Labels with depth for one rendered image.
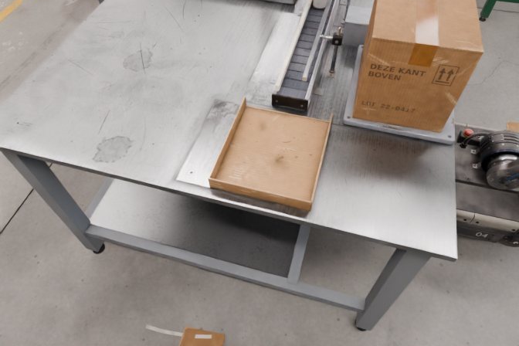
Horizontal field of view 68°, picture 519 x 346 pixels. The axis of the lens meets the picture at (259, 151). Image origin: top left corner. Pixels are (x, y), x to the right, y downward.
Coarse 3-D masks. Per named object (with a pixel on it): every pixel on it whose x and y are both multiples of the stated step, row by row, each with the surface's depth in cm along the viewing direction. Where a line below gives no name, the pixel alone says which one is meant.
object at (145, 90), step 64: (128, 0) 153; (192, 0) 152; (256, 0) 151; (64, 64) 129; (128, 64) 129; (192, 64) 128; (256, 64) 127; (0, 128) 112; (64, 128) 111; (128, 128) 111; (192, 128) 110; (192, 192) 97; (320, 192) 96; (384, 192) 96; (448, 192) 96; (448, 256) 85
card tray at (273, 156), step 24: (240, 120) 111; (264, 120) 111; (288, 120) 111; (312, 120) 111; (240, 144) 106; (264, 144) 106; (288, 144) 105; (312, 144) 105; (216, 168) 99; (240, 168) 101; (264, 168) 101; (288, 168) 100; (312, 168) 100; (240, 192) 96; (264, 192) 92; (288, 192) 96; (312, 192) 96
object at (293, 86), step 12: (312, 12) 137; (312, 24) 132; (324, 24) 132; (300, 36) 128; (312, 36) 128; (300, 48) 124; (300, 60) 120; (288, 72) 117; (300, 72) 117; (312, 72) 117; (288, 84) 114; (300, 84) 114; (288, 96) 111; (300, 96) 111
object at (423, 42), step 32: (384, 0) 97; (416, 0) 97; (448, 0) 96; (384, 32) 89; (416, 32) 88; (448, 32) 88; (480, 32) 88; (384, 64) 92; (416, 64) 90; (448, 64) 88; (384, 96) 100; (416, 96) 97; (448, 96) 95; (416, 128) 106
